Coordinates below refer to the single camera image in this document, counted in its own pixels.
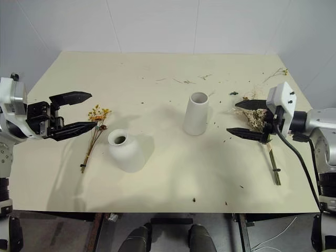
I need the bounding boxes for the loose dry twig pieces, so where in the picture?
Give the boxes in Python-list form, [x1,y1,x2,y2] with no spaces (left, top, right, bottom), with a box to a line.
[155,77,197,85]

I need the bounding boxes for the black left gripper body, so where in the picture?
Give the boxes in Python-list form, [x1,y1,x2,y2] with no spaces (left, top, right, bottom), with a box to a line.
[25,101,65,140]

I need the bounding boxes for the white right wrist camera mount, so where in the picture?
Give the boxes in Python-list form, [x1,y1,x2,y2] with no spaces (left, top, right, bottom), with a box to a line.
[266,81,299,135]

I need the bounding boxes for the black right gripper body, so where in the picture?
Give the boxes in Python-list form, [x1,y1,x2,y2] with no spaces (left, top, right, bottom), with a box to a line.
[260,106,286,144]

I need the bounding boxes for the rusty table frame bar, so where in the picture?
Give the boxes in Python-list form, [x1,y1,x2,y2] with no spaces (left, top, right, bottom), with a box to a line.
[85,212,103,252]

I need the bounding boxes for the yellow dried flower bunch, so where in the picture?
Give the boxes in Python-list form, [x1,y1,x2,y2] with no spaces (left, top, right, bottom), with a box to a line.
[79,104,112,174]

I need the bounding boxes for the thin white floor cable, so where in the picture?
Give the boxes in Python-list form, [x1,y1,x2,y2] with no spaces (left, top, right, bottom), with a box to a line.
[251,216,298,252]

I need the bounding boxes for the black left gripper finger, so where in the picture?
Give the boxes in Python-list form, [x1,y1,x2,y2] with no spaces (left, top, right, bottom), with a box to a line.
[49,91,93,117]
[51,121,98,142]

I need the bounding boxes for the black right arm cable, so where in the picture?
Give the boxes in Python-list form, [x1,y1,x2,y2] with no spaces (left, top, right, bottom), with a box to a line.
[272,113,325,212]

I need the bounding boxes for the tall tapered white vase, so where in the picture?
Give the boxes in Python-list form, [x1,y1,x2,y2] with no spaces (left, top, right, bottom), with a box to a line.
[182,91,210,137]

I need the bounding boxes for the black table frame crossbar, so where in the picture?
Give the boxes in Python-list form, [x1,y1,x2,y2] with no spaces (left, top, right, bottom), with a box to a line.
[150,217,194,225]

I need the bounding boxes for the round white ceramic vase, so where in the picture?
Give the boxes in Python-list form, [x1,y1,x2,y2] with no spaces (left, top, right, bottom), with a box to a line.
[107,129,146,174]

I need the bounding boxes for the beige dried flower bunch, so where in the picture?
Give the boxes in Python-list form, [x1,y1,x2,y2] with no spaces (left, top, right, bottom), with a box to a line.
[230,87,283,186]

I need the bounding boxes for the dark rounded shape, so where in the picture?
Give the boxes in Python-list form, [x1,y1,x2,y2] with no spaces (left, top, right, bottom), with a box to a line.
[188,224,218,252]
[124,222,153,252]

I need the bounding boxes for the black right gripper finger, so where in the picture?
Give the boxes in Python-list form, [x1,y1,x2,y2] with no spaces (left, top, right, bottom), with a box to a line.
[234,99,268,110]
[226,127,264,141]

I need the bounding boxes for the black table frame leg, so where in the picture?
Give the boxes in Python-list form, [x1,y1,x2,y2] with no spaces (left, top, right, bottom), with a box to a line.
[232,213,256,252]

